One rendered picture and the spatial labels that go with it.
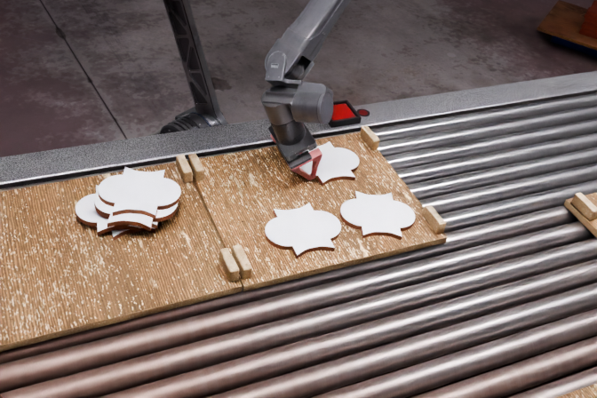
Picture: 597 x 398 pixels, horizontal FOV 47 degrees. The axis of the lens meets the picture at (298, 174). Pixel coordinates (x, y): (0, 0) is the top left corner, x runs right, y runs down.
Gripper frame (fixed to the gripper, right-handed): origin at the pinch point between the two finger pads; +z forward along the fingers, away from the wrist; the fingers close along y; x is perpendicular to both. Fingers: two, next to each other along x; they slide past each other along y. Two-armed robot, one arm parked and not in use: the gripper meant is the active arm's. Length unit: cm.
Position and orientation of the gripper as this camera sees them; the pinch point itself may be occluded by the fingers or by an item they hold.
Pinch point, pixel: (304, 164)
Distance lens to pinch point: 141.4
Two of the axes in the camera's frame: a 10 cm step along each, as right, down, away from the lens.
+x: -8.8, 4.6, -0.8
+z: 2.7, 6.4, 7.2
